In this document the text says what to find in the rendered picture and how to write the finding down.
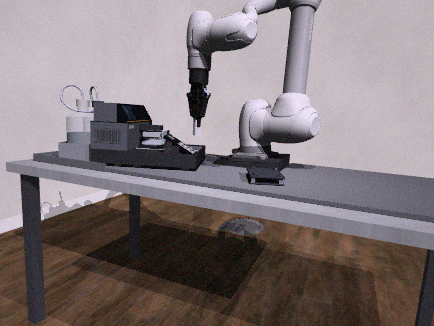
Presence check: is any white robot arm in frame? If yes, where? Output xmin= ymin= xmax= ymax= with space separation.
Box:
xmin=186 ymin=0 xmax=322 ymax=160

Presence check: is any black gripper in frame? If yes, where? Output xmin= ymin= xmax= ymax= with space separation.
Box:
xmin=186 ymin=70 xmax=211 ymax=136

